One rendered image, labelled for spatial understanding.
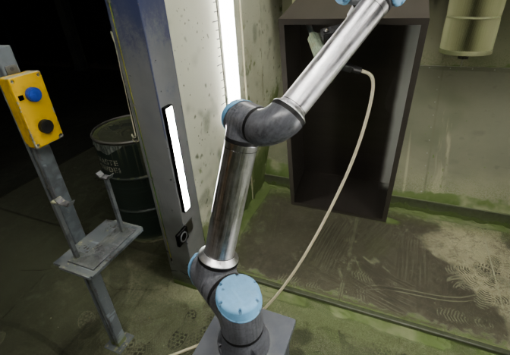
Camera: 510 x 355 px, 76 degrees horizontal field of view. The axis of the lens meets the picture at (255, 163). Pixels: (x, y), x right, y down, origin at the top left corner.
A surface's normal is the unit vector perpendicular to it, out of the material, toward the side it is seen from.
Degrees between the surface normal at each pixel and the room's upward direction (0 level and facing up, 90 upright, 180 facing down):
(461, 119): 57
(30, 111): 90
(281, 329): 0
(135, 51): 90
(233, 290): 5
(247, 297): 5
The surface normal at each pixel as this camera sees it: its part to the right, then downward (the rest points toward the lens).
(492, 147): -0.35, -0.08
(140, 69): -0.38, 0.47
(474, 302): -0.05, -0.87
